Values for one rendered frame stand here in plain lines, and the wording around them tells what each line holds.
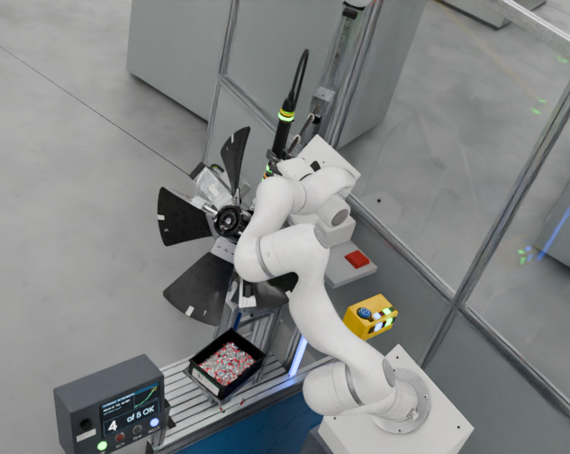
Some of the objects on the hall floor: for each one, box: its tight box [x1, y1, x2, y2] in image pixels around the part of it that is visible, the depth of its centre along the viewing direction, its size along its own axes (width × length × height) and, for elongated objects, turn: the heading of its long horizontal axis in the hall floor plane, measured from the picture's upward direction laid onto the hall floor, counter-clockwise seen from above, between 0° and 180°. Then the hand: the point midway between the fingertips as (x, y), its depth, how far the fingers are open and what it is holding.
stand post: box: [249, 304, 285, 385], centre depth 311 cm, size 4×9×115 cm, turn 22°
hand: (276, 154), depth 223 cm, fingers closed on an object, 4 cm apart
